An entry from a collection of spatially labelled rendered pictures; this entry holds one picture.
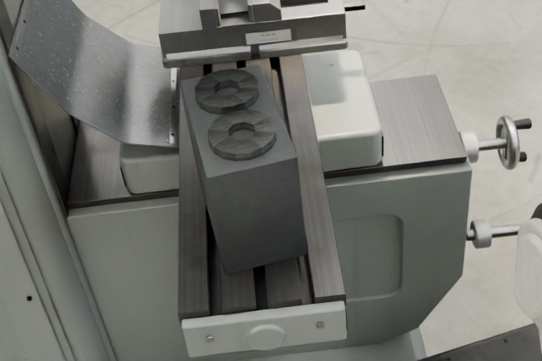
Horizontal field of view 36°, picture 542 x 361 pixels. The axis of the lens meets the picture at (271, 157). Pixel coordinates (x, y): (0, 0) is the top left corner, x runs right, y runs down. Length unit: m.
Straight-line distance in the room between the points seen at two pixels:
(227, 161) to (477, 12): 2.49
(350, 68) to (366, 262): 0.41
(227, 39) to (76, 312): 0.65
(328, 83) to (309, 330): 0.65
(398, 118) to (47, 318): 0.82
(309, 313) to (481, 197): 1.55
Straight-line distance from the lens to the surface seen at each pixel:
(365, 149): 1.58
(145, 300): 1.84
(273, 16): 1.54
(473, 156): 1.80
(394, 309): 1.93
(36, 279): 1.72
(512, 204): 2.64
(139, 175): 1.59
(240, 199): 1.09
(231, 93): 1.19
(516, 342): 1.56
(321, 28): 1.57
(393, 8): 3.50
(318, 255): 1.20
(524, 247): 1.11
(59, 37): 1.60
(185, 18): 1.60
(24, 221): 1.62
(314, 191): 1.29
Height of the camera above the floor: 1.84
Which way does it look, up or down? 41 degrees down
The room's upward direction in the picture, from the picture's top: 7 degrees counter-clockwise
